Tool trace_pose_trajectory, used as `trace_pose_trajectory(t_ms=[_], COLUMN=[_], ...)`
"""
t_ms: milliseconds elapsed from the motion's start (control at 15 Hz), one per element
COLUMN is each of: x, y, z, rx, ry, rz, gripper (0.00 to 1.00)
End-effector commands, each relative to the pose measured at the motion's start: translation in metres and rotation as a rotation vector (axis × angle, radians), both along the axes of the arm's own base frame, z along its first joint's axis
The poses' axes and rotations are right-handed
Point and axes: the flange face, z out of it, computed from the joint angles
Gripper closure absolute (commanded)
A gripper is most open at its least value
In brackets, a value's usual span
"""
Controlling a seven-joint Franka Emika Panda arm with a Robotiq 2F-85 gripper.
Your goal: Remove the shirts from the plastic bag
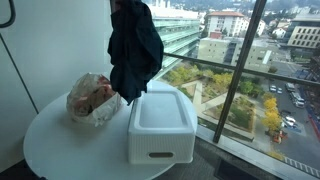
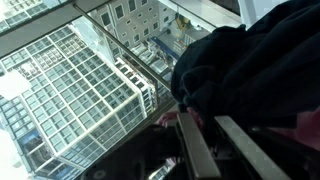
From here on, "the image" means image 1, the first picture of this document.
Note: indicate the white red plastic bag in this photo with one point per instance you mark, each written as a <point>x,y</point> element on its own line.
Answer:
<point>91,98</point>

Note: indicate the dark horizontal window railing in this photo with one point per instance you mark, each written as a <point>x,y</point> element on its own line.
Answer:
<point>283,77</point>

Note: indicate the white plastic basket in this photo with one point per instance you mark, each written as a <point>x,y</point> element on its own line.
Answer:
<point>160,133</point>

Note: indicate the dark navy clothing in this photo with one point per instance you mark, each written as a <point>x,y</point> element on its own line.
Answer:
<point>135,50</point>

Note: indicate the dark slanted window post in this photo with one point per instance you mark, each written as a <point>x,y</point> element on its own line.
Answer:
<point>238,70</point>

